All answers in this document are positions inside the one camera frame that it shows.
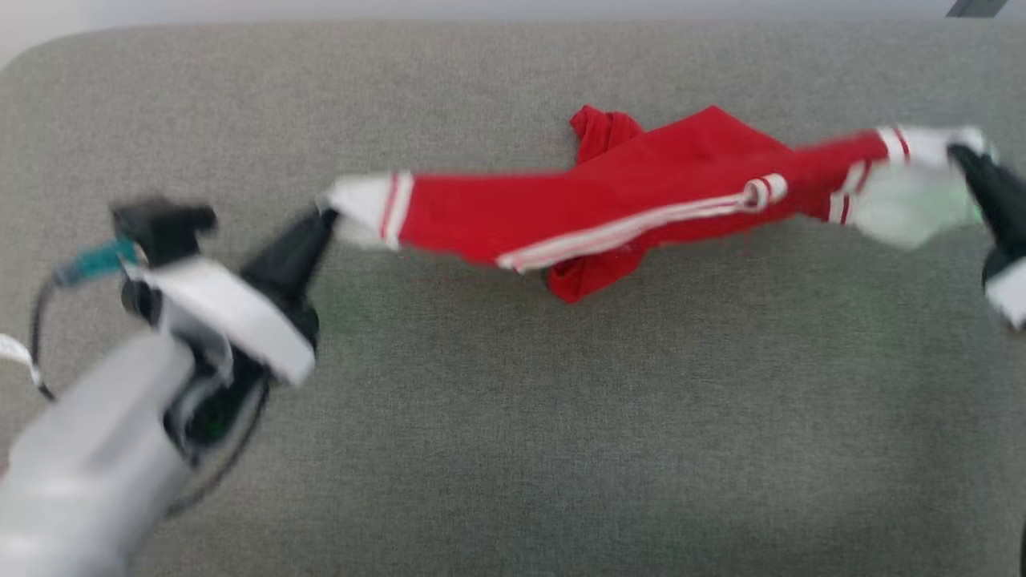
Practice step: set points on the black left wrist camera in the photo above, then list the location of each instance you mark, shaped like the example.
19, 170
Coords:
164, 228

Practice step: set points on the red and white shirt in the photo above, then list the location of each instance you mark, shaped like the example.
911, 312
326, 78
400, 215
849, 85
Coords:
641, 200

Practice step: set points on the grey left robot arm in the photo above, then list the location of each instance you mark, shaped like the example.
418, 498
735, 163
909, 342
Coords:
88, 465

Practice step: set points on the grey fabric sofa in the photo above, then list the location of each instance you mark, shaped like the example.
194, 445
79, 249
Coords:
521, 417

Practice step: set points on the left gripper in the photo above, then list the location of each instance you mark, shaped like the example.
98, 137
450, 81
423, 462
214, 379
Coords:
240, 320

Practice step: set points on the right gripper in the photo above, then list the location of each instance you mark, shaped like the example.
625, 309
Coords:
1010, 288

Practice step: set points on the grey metal bar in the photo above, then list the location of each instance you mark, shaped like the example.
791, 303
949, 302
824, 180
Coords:
976, 7

